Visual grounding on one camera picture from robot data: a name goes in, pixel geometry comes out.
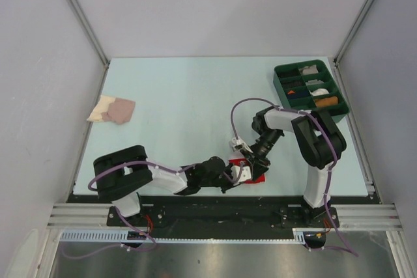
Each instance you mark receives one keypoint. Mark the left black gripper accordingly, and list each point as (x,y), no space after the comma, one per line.
(230,185)

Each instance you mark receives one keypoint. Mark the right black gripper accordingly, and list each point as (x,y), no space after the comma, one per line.
(258,161)

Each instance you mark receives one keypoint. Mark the red underwear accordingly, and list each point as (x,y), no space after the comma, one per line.
(244,162)

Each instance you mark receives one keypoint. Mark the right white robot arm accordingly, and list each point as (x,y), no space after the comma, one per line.
(319,140)

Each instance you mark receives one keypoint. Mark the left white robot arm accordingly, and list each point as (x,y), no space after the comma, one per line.
(118,177)

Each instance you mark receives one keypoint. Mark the beige and mauve underwear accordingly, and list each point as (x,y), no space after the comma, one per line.
(112,109)

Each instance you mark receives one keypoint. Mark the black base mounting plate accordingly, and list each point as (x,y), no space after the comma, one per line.
(223,217)

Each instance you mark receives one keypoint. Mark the dark blue rolled cloth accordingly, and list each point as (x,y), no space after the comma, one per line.
(292,95)

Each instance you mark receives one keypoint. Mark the black striped rolled cloth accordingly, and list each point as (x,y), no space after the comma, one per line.
(292,84)

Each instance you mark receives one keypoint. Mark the brown rolled cloth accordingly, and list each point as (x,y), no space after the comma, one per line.
(326,102)

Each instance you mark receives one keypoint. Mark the green compartment tray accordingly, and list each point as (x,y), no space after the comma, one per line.
(309,85)

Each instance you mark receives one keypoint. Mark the white rolled cloth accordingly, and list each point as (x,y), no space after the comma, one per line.
(319,92)

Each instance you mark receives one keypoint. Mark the light grey rolled cloth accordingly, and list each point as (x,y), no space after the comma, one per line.
(314,82)

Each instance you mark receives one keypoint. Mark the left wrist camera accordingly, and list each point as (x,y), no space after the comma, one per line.
(241,174)

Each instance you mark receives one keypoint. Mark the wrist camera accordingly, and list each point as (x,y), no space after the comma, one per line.
(237,144)
(241,174)

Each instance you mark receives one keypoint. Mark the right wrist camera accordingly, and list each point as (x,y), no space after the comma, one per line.
(237,144)

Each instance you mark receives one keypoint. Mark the aluminium frame rail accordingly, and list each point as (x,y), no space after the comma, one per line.
(369,243)

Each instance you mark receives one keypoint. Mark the white slotted cable duct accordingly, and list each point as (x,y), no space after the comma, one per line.
(129,236)

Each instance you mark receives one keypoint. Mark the right aluminium corner post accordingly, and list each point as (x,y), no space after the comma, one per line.
(355,27)

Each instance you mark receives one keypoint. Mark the aluminium corner post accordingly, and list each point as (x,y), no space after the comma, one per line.
(87,28)
(355,27)

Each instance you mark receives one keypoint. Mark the left aluminium corner post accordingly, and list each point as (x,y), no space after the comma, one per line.
(87,28)

